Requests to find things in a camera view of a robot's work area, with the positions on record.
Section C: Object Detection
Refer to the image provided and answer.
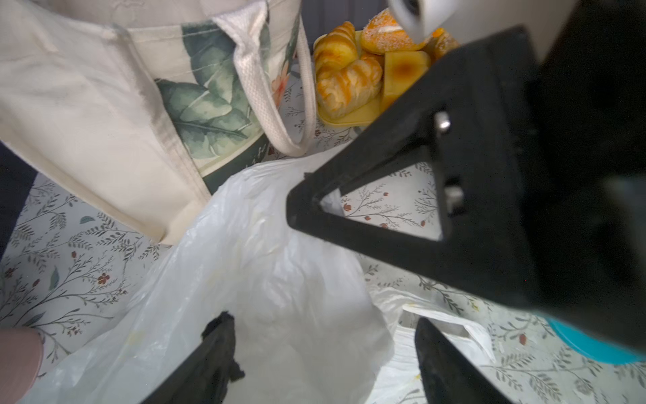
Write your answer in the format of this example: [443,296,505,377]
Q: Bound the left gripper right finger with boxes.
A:
[415,318,511,404]

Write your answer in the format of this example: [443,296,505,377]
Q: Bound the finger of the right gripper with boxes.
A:
[286,26,548,310]

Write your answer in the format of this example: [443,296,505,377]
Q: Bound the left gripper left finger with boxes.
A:
[144,311,245,404]

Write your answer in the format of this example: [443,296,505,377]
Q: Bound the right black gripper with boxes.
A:
[526,1,645,352]

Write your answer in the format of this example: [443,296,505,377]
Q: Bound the white plastic grocery bag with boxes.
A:
[25,150,496,403]

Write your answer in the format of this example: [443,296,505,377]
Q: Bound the cream canvas tote bag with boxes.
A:
[1,1,316,244]

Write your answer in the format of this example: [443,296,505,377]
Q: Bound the teal plastic basket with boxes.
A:
[547,319,645,365]

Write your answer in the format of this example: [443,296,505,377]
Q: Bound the yellow bread tray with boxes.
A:
[314,8,459,126]

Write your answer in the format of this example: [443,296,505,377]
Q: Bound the floral table mat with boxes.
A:
[0,55,646,404]

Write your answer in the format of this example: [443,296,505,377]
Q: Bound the pink pencil cup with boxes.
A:
[0,328,44,404]

